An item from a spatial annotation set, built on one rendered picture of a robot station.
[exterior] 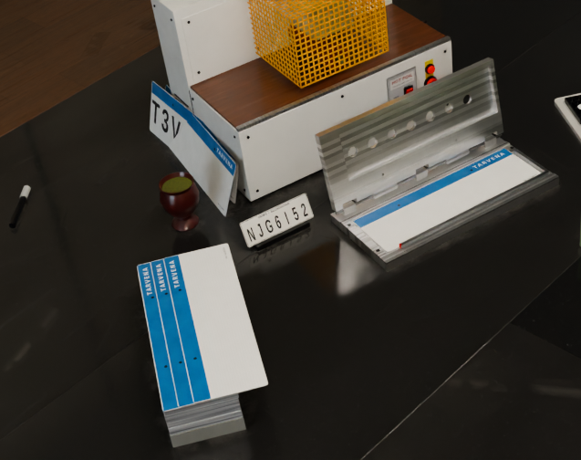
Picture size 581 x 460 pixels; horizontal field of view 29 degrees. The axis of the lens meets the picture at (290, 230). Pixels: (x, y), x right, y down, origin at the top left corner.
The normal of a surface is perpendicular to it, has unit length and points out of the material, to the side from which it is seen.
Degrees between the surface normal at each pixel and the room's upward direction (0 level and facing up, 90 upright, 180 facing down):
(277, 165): 90
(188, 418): 90
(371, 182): 79
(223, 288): 0
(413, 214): 0
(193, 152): 69
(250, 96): 0
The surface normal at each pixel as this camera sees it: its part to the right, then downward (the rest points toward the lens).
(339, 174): 0.47, 0.33
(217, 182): -0.87, 0.07
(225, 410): 0.22, 0.59
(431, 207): -0.12, -0.77
